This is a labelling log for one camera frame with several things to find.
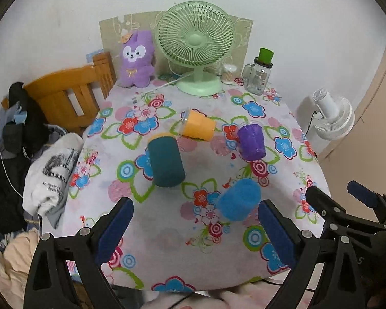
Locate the small green cup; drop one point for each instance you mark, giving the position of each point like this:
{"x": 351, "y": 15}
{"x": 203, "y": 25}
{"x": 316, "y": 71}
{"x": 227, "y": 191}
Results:
{"x": 265, "y": 56}

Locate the cotton swab container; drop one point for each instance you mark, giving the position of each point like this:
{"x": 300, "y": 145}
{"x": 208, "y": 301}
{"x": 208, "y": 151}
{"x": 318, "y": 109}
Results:
{"x": 229, "y": 74}

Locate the black clothing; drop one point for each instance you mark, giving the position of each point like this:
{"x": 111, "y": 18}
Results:
{"x": 6, "y": 183}

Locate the orange cup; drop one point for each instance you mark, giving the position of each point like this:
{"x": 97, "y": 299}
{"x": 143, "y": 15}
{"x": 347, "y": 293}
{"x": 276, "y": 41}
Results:
{"x": 197, "y": 125}

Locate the green desk fan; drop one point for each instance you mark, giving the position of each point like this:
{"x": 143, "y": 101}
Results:
{"x": 196, "y": 40}

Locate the floral tablecloth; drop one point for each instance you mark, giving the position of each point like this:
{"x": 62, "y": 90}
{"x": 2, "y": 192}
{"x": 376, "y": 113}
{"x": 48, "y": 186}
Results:
{"x": 186, "y": 231}

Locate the white printed cloth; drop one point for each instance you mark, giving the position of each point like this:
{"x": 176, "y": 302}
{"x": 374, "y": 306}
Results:
{"x": 48, "y": 173}

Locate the blue wall card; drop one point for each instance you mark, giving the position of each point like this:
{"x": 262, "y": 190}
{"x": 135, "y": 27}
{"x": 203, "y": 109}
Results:
{"x": 95, "y": 55}

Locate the purple plush toy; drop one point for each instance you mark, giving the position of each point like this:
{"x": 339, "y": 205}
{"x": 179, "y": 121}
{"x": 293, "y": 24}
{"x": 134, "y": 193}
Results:
{"x": 136, "y": 67}

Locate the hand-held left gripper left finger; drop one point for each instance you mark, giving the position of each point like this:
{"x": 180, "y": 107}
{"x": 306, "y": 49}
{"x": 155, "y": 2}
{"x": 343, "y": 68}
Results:
{"x": 115, "y": 228}

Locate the purple cup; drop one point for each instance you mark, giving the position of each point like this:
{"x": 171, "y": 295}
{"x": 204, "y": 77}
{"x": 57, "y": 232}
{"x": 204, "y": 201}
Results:
{"x": 251, "y": 141}

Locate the white floor fan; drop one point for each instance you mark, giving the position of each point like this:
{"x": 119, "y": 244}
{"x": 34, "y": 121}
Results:
{"x": 333, "y": 116}

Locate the blue cup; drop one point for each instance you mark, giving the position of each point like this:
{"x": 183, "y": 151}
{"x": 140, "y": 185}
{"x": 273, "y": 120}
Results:
{"x": 239, "y": 199}

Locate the dark teal cup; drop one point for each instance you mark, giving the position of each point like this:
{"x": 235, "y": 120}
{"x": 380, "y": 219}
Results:
{"x": 165, "y": 161}

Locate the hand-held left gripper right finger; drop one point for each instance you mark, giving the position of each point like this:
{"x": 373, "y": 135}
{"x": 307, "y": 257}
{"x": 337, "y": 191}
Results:
{"x": 276, "y": 231}

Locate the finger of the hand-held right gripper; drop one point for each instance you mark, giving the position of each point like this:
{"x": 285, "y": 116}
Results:
{"x": 362, "y": 193}
{"x": 325, "y": 204}

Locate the cream cloth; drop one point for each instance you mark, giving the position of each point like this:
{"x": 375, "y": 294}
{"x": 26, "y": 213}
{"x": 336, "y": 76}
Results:
{"x": 9, "y": 264}

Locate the glass jar mug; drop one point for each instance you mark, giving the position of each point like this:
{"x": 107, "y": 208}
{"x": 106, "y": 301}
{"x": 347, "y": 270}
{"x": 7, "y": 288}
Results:
{"x": 256, "y": 79}

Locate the beige floral board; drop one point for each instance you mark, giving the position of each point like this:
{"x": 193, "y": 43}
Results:
{"x": 115, "y": 29}

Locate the wooden chair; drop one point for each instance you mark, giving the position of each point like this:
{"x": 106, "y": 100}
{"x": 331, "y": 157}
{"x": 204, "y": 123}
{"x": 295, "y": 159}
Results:
{"x": 51, "y": 93}

